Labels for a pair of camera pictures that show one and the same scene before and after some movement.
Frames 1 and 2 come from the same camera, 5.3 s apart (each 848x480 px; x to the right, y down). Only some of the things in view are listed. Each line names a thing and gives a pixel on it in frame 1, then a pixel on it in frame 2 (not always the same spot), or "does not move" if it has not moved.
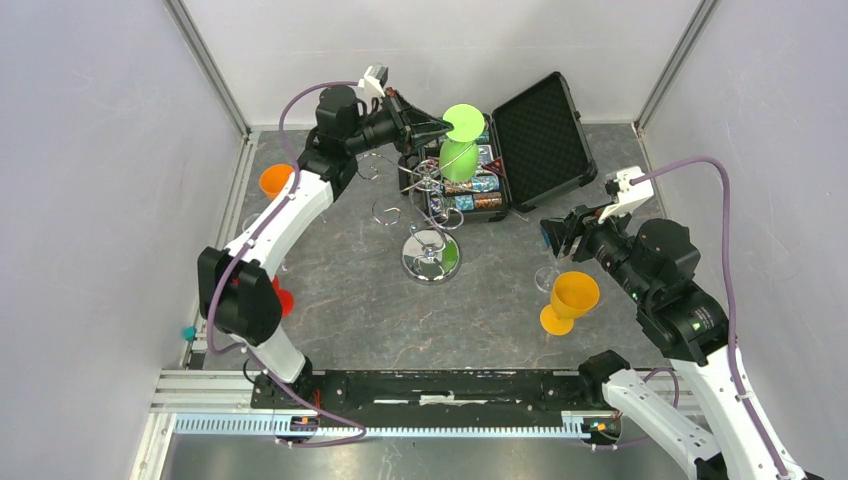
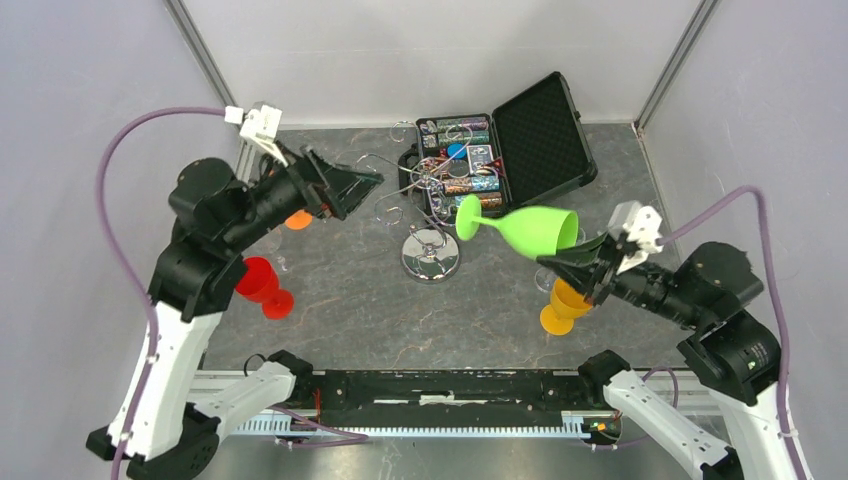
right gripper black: [583, 219] -> [593, 263]
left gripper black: [413, 127] -> [329, 188]
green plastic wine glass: [459, 153] -> [536, 231]
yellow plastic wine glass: [573, 294] does not move
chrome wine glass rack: [431, 254] does not move
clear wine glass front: [545, 278] does not move
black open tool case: [532, 150] does not move
